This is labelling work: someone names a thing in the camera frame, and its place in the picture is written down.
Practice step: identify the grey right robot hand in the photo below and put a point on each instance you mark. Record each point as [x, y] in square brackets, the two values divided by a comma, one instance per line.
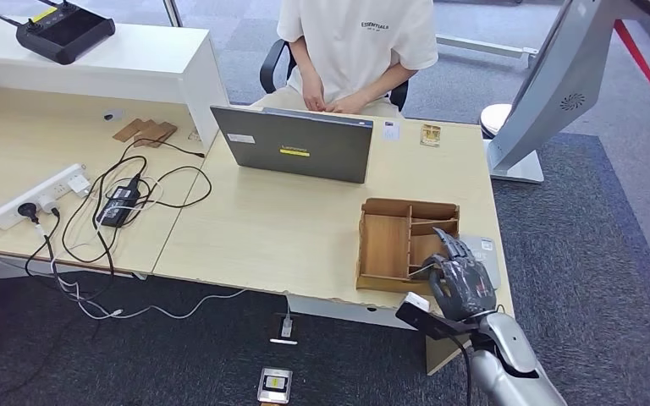
[468, 291]

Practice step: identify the person's right hand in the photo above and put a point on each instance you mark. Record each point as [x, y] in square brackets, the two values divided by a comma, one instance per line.
[312, 94]

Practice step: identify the person's left hand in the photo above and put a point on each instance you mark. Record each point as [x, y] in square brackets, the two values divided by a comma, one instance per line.
[349, 103]

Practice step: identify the wooden compartment tray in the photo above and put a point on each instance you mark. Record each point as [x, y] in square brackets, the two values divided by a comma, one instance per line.
[385, 246]

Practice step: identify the person's left forearm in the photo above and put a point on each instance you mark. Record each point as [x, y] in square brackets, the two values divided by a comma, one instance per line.
[388, 81]

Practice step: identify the person's right forearm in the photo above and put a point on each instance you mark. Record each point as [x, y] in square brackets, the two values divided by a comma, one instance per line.
[301, 61]

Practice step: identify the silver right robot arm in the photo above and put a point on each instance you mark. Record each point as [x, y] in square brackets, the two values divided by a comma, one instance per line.
[510, 370]

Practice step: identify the grey card reader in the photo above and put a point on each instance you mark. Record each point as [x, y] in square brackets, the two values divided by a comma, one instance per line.
[487, 255]

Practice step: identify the white card with dark mark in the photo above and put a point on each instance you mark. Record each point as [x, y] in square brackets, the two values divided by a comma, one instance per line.
[391, 130]

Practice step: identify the white key card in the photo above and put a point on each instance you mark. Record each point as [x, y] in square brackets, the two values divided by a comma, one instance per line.
[421, 270]

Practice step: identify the person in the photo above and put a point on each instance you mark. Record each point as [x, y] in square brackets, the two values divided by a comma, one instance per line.
[358, 50]

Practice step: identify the brown patterned card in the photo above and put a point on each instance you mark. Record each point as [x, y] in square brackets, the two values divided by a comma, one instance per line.
[430, 135]

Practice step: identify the black office chair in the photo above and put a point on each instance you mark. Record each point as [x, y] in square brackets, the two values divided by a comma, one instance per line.
[272, 64]

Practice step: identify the grey laptop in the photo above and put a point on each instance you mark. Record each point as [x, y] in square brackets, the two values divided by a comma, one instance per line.
[295, 145]

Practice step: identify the wooden desk leg panel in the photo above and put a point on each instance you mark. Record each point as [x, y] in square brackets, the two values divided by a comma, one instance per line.
[443, 356]

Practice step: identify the white desk beam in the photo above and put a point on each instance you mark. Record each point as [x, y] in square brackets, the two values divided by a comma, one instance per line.
[353, 314]

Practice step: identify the small pale tag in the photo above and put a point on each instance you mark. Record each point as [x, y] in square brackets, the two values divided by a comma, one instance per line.
[193, 135]

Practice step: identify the round white stool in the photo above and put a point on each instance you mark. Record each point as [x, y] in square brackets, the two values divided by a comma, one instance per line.
[493, 119]

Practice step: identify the white metal bar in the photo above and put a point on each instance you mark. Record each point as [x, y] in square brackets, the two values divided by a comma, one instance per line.
[487, 46]

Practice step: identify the silver metal pole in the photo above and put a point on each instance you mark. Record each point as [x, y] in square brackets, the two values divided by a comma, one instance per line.
[175, 12]

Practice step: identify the small grey gadget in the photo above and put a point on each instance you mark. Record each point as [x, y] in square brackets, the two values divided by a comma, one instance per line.
[112, 115]

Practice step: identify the white desk shelf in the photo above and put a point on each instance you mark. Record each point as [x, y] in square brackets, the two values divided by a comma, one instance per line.
[106, 61]

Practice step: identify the black power brick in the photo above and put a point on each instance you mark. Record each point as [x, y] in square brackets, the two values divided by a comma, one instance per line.
[125, 193]
[113, 214]

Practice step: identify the silver floor socket box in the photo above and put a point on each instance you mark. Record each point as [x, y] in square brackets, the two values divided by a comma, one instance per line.
[274, 385]

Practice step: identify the grey kiosk with white base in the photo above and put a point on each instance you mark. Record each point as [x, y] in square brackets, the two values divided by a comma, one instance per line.
[571, 50]

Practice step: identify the white charger adapter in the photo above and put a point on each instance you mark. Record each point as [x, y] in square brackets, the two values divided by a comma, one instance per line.
[79, 184]

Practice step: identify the black remote controller with antennas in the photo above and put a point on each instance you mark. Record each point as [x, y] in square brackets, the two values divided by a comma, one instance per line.
[68, 35]

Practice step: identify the red barrier tape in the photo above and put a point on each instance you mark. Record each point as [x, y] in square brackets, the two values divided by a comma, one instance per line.
[647, 70]

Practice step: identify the white power plug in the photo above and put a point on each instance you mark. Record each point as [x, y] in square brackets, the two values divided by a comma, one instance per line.
[47, 204]

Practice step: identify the black power plug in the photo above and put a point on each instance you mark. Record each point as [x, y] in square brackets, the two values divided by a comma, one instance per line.
[28, 211]

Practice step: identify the white power strip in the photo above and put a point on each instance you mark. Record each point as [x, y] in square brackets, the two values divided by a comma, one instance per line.
[15, 203]

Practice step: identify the black and white wrist camera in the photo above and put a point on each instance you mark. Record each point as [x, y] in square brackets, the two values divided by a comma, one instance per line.
[429, 316]

